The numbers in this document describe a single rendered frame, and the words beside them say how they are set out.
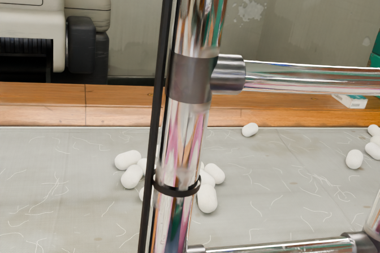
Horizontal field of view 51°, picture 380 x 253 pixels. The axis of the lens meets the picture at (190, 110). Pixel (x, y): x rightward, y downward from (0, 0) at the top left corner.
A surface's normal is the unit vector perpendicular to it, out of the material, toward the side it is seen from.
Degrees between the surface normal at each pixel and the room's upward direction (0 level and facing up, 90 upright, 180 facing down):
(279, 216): 0
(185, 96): 90
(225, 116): 45
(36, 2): 98
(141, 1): 90
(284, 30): 89
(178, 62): 90
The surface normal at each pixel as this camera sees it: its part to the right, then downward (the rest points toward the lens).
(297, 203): 0.13, -0.91
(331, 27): -0.94, 0.02
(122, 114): 0.26, -0.34
